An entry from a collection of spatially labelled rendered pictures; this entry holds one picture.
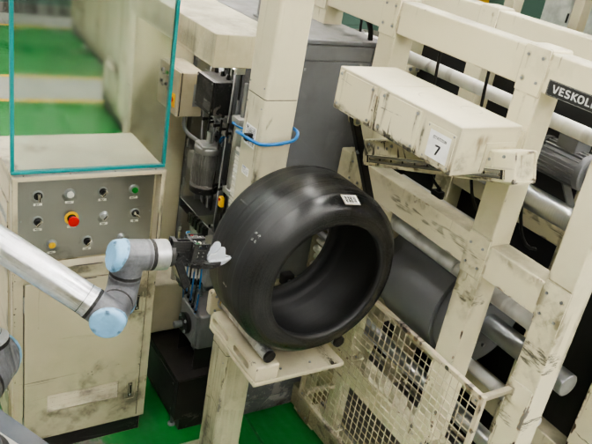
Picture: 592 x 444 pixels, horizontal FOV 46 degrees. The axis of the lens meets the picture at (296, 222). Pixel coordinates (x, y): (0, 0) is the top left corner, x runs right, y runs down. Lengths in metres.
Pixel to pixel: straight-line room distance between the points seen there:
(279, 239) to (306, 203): 0.14
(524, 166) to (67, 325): 1.79
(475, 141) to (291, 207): 0.56
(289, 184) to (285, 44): 0.45
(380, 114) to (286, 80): 0.33
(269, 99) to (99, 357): 1.32
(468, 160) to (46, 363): 1.80
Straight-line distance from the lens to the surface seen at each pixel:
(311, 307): 2.59
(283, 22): 2.29
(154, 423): 3.42
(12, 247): 1.91
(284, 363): 2.51
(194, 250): 2.05
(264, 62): 2.34
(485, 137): 2.08
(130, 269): 1.99
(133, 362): 3.11
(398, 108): 2.19
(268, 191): 2.18
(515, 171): 2.06
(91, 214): 2.73
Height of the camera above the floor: 2.30
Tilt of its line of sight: 25 degrees down
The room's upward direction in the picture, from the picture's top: 11 degrees clockwise
